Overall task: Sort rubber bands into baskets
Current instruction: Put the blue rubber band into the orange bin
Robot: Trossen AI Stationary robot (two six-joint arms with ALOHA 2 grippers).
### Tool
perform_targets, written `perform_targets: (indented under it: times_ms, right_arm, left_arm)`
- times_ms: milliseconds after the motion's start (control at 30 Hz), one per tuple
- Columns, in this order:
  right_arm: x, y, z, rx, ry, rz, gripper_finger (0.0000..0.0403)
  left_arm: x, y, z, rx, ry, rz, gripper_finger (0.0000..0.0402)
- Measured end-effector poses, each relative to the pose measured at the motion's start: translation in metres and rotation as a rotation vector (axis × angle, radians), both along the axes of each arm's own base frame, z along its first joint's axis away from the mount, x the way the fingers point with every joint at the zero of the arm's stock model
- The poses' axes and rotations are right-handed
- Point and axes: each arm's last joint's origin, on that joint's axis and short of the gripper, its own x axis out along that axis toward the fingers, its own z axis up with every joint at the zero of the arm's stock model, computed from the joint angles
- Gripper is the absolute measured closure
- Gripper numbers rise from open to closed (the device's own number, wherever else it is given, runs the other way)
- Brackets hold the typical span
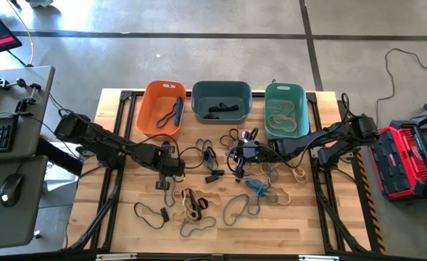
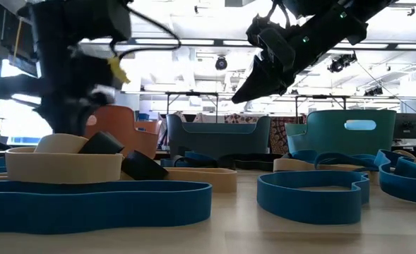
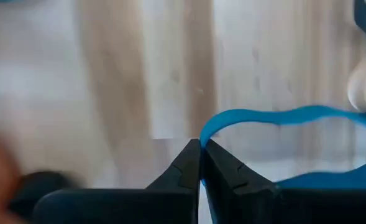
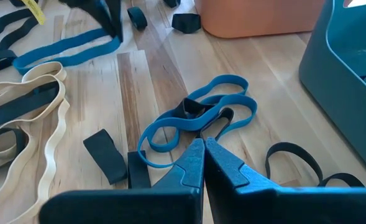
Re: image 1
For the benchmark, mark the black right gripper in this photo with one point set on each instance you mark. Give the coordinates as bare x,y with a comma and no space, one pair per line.
236,152

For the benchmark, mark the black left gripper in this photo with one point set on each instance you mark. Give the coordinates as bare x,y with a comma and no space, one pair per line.
169,166

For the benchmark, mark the small bright blue rubber band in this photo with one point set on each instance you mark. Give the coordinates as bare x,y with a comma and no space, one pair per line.
256,188

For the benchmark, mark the large wide blue rubber band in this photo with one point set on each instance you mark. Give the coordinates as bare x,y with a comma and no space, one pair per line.
197,146

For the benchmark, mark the small black rubber band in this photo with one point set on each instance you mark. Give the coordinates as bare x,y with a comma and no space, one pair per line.
218,172
207,156
203,203
213,116

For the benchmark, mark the tan rubber band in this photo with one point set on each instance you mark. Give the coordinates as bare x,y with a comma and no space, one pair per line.
191,217
289,128
271,116
175,195
288,198
175,219
256,175
300,178

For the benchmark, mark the long black rubber band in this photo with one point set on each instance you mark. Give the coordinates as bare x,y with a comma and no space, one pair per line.
222,108
195,206

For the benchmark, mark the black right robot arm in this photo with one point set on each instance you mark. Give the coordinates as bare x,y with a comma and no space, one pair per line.
307,139

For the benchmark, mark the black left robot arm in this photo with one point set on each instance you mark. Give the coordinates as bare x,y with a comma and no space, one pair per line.
104,143

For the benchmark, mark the long blue rubber band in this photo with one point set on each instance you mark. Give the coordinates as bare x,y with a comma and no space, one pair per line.
163,195

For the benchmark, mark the short wide black rubber band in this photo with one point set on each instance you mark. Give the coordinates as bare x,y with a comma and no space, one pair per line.
165,214
211,178

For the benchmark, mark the orange plastic basket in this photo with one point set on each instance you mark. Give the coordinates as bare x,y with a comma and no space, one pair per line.
155,98

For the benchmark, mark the teal green plastic basket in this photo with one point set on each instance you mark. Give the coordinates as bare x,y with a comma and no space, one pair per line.
300,108

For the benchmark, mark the slate grey plastic basket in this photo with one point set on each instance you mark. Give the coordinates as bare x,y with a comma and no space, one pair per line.
202,90

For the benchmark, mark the white paper sheet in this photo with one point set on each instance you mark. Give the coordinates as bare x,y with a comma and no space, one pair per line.
59,177

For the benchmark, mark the yellow black hazard tape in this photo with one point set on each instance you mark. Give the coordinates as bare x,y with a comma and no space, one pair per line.
370,203

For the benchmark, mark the grey side desk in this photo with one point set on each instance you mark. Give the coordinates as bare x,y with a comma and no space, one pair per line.
17,224

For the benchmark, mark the black computer mouse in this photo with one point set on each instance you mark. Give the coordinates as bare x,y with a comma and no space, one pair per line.
11,189

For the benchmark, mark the red and black tool case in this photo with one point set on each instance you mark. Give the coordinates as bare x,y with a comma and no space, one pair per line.
401,163

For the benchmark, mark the person's shoe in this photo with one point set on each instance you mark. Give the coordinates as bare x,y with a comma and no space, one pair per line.
41,3

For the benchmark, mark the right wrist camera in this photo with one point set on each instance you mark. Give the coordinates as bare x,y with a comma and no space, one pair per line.
250,149

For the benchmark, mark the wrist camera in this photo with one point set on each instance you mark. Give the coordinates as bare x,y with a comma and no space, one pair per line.
166,148
250,149

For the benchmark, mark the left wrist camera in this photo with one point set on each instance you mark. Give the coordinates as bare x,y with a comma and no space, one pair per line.
166,148

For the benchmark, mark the silver metal bracket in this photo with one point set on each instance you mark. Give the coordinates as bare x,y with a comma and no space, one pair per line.
115,257
318,258

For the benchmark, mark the black desk clamp mount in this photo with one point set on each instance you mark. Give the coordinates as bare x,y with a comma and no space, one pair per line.
24,105

